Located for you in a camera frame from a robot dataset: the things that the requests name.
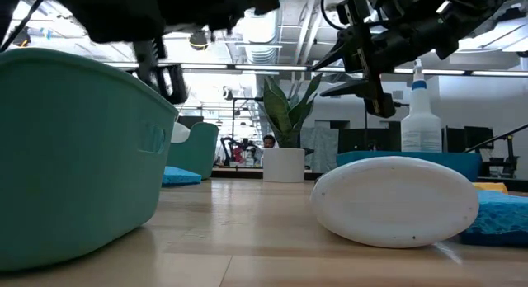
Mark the grey curtain panel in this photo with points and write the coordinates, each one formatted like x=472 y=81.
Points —
x=319 y=147

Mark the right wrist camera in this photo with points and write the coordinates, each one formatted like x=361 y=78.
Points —
x=354 y=8

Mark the blue tray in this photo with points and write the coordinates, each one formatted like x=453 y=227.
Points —
x=462 y=165

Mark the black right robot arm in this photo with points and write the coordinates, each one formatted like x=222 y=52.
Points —
x=453 y=23

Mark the background robot arms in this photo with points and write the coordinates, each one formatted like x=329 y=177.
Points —
x=237 y=151

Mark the small teal plastic bin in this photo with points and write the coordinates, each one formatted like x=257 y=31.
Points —
x=74 y=163

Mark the corrugated silver air duct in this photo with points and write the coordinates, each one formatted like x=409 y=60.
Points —
x=260 y=31

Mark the green snake plant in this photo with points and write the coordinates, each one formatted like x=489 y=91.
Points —
x=284 y=114

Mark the long ceiling light bar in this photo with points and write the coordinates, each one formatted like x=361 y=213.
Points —
x=268 y=67

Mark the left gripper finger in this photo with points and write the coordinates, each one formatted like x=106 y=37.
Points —
x=144 y=60
x=173 y=87

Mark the white lotion bottle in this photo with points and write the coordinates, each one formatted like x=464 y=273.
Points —
x=394 y=200

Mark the white spray bottle blue collar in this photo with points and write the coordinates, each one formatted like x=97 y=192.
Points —
x=420 y=130

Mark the black monitors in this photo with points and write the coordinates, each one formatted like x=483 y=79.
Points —
x=474 y=138

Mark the person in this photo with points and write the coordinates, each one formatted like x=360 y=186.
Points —
x=269 y=141

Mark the blue sponge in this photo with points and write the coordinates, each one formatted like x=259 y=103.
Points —
x=499 y=217
x=179 y=176

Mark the yellow cloth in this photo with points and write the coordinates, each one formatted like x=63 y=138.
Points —
x=491 y=187

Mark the black tripod stand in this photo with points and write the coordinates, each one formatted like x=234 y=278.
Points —
x=511 y=155

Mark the large teal plastic bin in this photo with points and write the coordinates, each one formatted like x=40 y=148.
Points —
x=198 y=151

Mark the white plant pot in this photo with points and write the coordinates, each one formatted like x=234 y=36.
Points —
x=284 y=165

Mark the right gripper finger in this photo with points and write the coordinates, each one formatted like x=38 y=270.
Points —
x=354 y=88
x=340 y=56

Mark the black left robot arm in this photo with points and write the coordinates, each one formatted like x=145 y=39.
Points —
x=8 y=2

